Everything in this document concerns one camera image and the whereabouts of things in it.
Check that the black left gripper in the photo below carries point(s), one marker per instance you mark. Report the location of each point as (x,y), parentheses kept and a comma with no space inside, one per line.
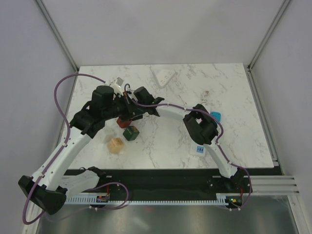
(129,112)

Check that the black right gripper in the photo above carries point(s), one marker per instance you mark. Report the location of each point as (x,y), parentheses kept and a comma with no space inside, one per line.
(140,117)

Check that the red cube plug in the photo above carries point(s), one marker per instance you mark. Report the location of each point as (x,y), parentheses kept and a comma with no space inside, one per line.
(123,124)

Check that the green cube plug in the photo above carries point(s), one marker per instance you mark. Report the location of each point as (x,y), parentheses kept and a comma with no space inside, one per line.
(131,133)

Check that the beige cube plug dragon print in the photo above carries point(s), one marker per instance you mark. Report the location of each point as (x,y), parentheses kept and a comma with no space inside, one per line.
(115,145)

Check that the white triangular power strip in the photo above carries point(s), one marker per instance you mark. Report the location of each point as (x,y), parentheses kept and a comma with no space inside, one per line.
(163,76)

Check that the white long power strip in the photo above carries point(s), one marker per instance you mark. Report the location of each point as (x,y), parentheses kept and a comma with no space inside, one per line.
(197,150)

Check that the blue small adapter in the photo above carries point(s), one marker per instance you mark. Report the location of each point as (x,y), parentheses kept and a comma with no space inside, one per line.
(216,115)

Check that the white cube plug tiger print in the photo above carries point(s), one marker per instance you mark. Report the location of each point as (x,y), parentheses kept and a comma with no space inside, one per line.
(108,136)

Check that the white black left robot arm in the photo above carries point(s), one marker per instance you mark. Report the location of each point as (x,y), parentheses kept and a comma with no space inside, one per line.
(46,187)

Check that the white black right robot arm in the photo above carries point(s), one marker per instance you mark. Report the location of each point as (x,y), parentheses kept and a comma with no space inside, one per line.
(203,128)

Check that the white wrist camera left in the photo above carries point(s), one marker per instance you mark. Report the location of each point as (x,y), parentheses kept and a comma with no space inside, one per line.
(117,85)

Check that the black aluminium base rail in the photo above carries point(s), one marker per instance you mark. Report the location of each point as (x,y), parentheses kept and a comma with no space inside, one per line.
(166,183)

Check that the white toothed cable duct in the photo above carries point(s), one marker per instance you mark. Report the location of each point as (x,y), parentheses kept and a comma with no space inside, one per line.
(99,199)

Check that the aluminium frame post left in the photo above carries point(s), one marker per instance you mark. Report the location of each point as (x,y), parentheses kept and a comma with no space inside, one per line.
(51,24)

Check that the aluminium frame post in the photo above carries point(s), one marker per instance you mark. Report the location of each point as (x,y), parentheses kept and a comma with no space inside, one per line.
(51,24)
(270,31)

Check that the aluminium frame post right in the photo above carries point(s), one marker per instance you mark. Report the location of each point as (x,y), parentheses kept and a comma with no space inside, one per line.
(270,31)

